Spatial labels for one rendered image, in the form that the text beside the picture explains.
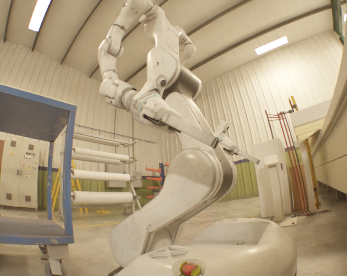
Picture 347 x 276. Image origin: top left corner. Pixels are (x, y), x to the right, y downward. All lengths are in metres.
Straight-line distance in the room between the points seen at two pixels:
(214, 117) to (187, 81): 6.92
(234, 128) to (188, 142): 6.54
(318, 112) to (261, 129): 4.70
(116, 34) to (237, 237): 1.00
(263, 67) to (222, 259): 7.51
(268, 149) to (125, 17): 2.24
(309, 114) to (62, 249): 2.42
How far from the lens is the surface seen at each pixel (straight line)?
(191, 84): 0.72
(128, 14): 0.92
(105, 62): 0.75
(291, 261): 0.47
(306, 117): 2.16
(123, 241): 0.70
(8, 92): 1.09
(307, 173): 2.18
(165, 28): 0.95
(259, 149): 2.53
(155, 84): 0.44
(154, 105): 0.36
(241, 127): 6.97
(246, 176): 6.68
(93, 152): 4.02
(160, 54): 0.75
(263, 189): 2.50
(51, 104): 1.08
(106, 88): 0.59
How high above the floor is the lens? 0.51
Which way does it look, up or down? 18 degrees up
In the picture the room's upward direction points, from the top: 5 degrees counter-clockwise
